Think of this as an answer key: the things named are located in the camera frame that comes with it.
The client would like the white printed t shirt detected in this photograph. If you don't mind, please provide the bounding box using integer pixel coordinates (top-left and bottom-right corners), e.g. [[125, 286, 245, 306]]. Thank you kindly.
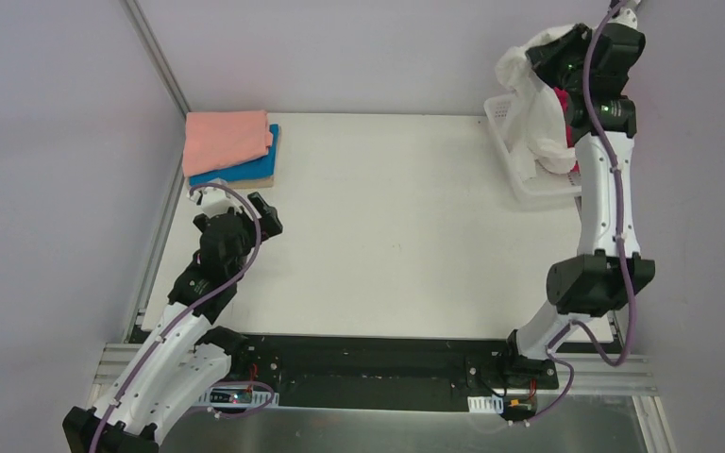
[[495, 25, 573, 174]]

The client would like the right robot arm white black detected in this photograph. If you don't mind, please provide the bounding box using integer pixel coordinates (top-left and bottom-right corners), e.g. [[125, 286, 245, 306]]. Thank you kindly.
[[497, 19, 655, 387]]

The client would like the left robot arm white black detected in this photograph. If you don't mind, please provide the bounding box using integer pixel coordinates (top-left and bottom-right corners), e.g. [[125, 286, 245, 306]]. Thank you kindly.
[[62, 183, 283, 452]]

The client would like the magenta crumpled t shirt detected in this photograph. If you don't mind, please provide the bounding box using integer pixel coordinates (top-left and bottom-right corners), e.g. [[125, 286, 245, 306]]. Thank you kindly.
[[551, 88, 579, 174]]

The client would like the blue folded t shirt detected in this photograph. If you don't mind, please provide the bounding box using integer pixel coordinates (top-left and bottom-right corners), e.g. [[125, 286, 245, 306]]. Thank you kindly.
[[188, 124, 281, 186]]

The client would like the pink folded t shirt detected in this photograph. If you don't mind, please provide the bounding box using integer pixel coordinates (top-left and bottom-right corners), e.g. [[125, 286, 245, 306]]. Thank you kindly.
[[181, 110, 274, 176]]

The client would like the white plastic basket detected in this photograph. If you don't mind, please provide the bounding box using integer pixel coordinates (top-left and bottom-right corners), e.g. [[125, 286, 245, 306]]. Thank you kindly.
[[483, 94, 582, 207]]

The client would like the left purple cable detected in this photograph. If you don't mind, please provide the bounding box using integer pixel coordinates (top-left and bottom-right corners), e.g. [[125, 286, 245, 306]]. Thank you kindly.
[[87, 182, 263, 453]]

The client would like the purple cable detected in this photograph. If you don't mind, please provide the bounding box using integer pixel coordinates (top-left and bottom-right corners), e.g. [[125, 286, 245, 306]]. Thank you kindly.
[[87, 182, 263, 453], [506, 0, 640, 427]]

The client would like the left white cable duct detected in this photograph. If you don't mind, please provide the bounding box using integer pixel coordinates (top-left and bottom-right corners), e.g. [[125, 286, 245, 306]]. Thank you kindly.
[[195, 386, 279, 410]]

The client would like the white cable duct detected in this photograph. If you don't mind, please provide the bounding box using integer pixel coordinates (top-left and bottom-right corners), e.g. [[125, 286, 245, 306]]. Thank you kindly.
[[467, 395, 504, 414], [195, 386, 279, 410]]

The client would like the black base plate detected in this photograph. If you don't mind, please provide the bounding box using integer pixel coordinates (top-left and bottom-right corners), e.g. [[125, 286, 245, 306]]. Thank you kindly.
[[225, 334, 531, 412]]

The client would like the right white cable duct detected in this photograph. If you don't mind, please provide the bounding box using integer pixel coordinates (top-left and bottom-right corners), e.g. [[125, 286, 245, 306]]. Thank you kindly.
[[467, 395, 504, 414]]

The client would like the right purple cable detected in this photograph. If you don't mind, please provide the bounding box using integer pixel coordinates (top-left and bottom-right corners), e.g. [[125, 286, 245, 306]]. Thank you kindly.
[[506, 0, 640, 427]]

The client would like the aluminium frame rail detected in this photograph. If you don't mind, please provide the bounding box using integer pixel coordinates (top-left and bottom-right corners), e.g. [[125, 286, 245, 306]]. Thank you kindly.
[[87, 344, 659, 404]]

